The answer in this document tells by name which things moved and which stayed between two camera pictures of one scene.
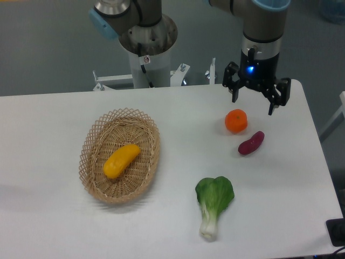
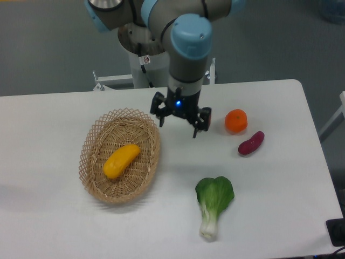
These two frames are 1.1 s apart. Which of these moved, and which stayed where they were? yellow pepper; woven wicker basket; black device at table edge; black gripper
Moved: black gripper
Stayed: yellow pepper; black device at table edge; woven wicker basket
